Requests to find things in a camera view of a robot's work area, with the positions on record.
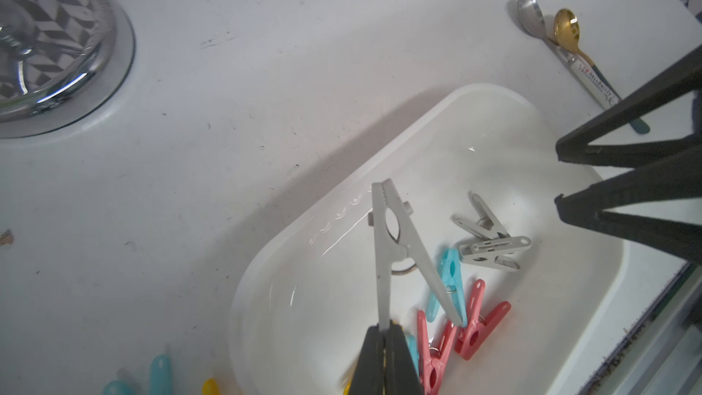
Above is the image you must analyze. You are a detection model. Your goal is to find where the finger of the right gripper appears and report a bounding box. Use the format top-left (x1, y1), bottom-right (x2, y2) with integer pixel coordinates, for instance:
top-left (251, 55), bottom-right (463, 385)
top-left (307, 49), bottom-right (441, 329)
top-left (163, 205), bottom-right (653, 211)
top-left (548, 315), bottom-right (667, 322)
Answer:
top-left (553, 144), bottom-right (702, 267)
top-left (555, 43), bottom-right (702, 168)

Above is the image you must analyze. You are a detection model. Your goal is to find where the chrome wire stand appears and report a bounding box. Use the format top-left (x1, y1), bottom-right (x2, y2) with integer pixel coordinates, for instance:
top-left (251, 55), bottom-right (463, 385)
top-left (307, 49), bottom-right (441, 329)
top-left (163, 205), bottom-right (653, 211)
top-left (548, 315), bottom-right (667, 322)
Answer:
top-left (1, 0), bottom-right (136, 139)

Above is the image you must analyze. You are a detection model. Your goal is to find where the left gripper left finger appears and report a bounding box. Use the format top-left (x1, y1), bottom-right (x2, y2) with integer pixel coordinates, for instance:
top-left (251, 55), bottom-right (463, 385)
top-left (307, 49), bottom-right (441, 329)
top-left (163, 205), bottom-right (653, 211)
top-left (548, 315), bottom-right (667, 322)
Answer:
top-left (349, 326), bottom-right (385, 395)

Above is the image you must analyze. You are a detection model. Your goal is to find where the white plastic storage box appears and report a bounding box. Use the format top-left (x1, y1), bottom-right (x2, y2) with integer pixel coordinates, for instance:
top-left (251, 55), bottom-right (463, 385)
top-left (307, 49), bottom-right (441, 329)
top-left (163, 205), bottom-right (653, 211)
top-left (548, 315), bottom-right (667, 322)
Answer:
top-left (229, 84), bottom-right (628, 394)

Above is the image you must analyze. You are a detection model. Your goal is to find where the silver spoon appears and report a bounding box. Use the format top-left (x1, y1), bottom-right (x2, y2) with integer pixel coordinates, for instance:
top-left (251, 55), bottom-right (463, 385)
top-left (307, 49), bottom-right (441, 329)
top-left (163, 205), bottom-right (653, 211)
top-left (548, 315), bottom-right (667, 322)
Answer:
top-left (517, 0), bottom-right (622, 110)

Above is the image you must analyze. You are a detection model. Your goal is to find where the yellow clothespin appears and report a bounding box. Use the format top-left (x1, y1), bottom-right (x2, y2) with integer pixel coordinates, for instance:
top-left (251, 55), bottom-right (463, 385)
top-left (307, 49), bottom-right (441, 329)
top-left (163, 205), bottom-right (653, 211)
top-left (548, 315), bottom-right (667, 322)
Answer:
top-left (342, 361), bottom-right (358, 395)
top-left (201, 378), bottom-right (220, 395)

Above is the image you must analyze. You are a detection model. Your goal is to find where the grey clothespin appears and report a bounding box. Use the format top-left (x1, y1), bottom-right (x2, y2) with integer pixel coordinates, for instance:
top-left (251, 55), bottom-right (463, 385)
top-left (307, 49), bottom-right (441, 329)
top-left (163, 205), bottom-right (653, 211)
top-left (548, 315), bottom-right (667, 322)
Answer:
top-left (452, 193), bottom-right (532, 272)
top-left (369, 178), bottom-right (463, 333)

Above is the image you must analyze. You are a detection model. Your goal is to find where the gold spoon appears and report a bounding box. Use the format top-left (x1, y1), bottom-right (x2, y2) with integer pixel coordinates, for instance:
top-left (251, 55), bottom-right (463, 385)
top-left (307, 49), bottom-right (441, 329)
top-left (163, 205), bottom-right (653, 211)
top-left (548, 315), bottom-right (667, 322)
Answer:
top-left (553, 8), bottom-right (595, 69)

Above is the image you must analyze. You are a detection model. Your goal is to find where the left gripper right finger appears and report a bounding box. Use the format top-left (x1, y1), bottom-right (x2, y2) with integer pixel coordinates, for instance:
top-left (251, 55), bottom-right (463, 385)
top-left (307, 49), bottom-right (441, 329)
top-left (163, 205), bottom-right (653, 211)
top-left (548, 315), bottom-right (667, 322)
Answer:
top-left (384, 322), bottom-right (423, 395)

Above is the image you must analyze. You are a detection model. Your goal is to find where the teal clothespin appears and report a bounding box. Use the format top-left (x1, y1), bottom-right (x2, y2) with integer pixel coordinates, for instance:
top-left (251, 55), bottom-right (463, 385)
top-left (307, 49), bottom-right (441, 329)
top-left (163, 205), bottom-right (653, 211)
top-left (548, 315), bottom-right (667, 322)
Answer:
top-left (102, 353), bottom-right (174, 395)
top-left (438, 248), bottom-right (467, 327)

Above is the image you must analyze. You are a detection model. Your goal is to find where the pink clothespin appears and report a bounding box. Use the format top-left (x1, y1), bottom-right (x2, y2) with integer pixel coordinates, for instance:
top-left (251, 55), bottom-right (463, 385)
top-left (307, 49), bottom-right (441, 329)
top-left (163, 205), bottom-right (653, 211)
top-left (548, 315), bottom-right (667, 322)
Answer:
top-left (417, 310), bottom-right (458, 395)
top-left (454, 279), bottom-right (512, 360)

